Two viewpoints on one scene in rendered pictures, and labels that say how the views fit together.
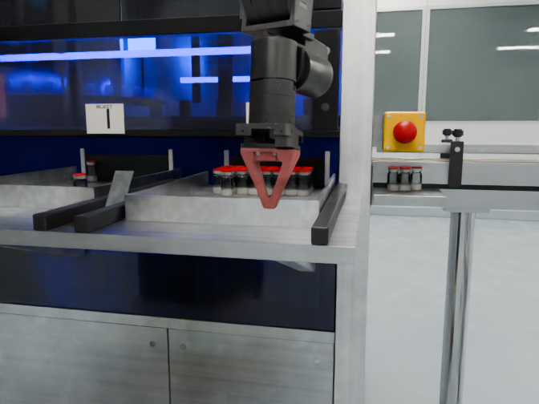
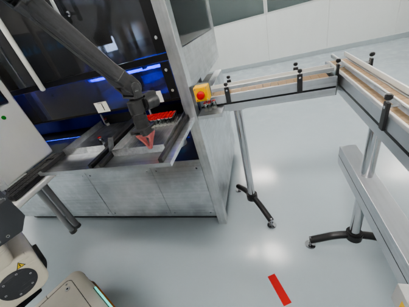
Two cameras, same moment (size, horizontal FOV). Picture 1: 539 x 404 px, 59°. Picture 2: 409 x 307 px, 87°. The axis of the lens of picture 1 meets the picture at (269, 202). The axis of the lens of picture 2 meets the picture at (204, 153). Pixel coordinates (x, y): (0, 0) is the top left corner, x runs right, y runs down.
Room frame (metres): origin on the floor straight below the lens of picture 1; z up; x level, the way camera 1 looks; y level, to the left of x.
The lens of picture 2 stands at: (-0.19, -0.32, 1.31)
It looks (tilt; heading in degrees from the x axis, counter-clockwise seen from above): 32 degrees down; 8
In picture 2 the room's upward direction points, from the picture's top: 16 degrees counter-clockwise
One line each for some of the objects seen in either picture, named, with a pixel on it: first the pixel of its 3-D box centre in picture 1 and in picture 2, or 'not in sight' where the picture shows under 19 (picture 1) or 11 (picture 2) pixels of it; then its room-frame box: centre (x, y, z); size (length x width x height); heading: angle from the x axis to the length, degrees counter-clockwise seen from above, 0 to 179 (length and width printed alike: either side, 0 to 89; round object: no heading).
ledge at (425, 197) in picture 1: (407, 195); (212, 111); (0.93, -0.27, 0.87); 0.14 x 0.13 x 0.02; 168
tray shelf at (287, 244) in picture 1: (150, 207); (125, 141); (0.79, 0.20, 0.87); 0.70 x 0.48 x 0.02; 78
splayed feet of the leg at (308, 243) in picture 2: not in sight; (352, 239); (0.57, -0.90, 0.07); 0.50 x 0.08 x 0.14; 78
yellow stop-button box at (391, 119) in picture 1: (403, 131); (202, 92); (0.89, -0.25, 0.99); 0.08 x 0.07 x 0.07; 168
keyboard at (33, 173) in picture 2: not in sight; (36, 173); (0.75, 0.73, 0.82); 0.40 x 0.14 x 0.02; 171
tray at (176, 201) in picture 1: (249, 192); (152, 131); (0.77, 0.03, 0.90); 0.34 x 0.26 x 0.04; 169
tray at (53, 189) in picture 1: (83, 183); (103, 133); (0.90, 0.35, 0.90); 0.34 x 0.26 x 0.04; 168
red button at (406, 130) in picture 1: (404, 131); (201, 95); (0.85, -0.24, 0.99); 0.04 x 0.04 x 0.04; 78
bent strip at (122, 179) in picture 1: (100, 196); (105, 150); (0.65, 0.23, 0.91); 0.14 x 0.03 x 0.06; 168
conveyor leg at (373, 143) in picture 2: not in sight; (363, 189); (0.57, -0.90, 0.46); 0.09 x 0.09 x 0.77; 78
